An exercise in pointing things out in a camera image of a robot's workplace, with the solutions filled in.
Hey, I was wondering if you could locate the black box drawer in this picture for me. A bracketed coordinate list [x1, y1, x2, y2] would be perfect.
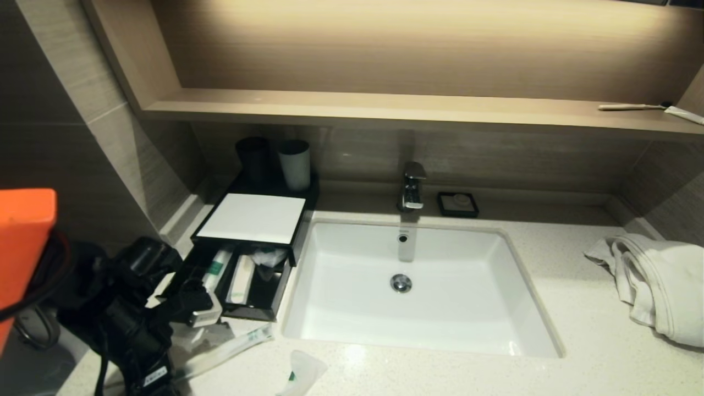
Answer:
[159, 242, 293, 322]

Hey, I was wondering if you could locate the crumpled clear plastic packet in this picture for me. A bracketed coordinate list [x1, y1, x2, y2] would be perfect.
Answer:
[250, 246, 288, 281]

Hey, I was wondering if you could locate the black square soap dish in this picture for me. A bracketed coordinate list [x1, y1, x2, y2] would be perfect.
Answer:
[437, 191, 479, 218]

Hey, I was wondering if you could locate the white rectangular sink basin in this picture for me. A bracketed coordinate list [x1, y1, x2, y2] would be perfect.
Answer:
[282, 217, 566, 359]

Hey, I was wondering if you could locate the white folded towel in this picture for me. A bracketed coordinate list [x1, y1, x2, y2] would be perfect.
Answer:
[583, 233, 704, 349]

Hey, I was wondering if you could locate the wooden wall shelf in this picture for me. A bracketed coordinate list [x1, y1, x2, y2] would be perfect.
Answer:
[137, 88, 704, 145]

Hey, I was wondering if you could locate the thick black cable loop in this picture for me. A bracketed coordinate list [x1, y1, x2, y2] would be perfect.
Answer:
[12, 305, 61, 351]

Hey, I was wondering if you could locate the white cup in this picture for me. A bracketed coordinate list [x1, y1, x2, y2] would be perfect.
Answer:
[277, 139, 311, 191]

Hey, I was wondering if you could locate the long clear toothbrush packet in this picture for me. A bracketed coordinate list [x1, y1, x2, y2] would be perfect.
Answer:
[175, 323, 274, 381]
[202, 247, 235, 296]

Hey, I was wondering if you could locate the beige toothbrush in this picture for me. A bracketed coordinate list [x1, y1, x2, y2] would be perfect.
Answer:
[598, 102, 673, 112]

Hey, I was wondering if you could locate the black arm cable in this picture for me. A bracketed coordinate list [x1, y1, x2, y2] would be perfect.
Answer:
[0, 231, 72, 322]

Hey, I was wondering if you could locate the black amenity box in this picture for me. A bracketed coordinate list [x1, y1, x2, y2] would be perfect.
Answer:
[190, 172, 321, 267]

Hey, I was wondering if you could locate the black cup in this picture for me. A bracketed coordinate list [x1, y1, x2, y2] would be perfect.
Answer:
[235, 136, 271, 185]

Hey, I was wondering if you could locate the small clear green-print packet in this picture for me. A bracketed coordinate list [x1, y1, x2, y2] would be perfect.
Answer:
[275, 349, 328, 396]

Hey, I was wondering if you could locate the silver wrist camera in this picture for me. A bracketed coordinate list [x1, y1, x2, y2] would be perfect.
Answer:
[190, 308, 223, 328]

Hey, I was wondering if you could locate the white toothpaste tube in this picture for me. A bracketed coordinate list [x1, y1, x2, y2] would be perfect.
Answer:
[664, 106, 704, 126]

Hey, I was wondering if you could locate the chrome faucet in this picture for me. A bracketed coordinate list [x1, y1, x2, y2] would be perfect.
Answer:
[397, 161, 428, 212]

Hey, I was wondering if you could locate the white oblong amenity packet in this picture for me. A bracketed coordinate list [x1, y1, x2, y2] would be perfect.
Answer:
[227, 254, 257, 306]

